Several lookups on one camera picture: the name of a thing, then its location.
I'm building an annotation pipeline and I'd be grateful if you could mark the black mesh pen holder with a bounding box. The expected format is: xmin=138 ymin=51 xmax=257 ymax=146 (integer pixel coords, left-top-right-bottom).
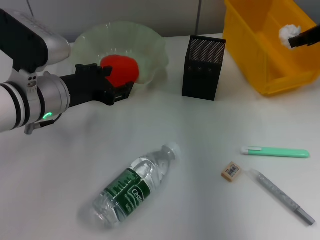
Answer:
xmin=181 ymin=34 xmax=227 ymax=102

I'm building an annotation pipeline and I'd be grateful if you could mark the pale green glass fruit plate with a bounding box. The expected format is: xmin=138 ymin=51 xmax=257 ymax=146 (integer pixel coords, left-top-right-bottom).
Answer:
xmin=71 ymin=21 xmax=170 ymax=91

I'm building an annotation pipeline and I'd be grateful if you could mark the mint green utility knife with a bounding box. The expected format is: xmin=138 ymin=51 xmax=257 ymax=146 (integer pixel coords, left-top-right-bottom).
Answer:
xmin=240 ymin=146 xmax=311 ymax=159

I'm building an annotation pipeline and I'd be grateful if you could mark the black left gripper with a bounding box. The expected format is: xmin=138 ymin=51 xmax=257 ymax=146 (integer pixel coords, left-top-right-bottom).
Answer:
xmin=59 ymin=63 xmax=135 ymax=107

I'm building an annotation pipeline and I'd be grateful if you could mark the grey pen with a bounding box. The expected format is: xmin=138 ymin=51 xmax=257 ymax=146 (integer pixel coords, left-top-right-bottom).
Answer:
xmin=248 ymin=168 xmax=317 ymax=227

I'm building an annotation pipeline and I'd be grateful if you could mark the orange fruit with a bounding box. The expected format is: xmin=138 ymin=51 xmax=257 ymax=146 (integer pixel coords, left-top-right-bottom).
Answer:
xmin=99 ymin=55 xmax=140 ymax=87

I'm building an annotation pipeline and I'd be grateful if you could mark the beige eraser with barcode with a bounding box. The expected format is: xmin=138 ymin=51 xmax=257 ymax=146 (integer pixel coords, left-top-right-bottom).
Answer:
xmin=221 ymin=161 xmax=243 ymax=183

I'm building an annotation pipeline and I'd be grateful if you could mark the yellow plastic bin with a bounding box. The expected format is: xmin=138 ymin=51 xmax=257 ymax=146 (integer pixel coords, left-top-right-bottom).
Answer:
xmin=222 ymin=0 xmax=320 ymax=97

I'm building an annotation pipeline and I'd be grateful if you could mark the white paper ball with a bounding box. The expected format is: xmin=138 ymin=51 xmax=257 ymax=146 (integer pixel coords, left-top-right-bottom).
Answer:
xmin=278 ymin=23 xmax=302 ymax=50

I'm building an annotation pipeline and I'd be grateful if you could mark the clear water bottle green label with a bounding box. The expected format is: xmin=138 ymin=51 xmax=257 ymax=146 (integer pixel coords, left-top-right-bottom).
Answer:
xmin=82 ymin=141 xmax=182 ymax=229

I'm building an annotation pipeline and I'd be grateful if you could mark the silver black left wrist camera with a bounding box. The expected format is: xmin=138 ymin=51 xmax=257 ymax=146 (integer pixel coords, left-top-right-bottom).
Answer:
xmin=0 ymin=8 xmax=72 ymax=74

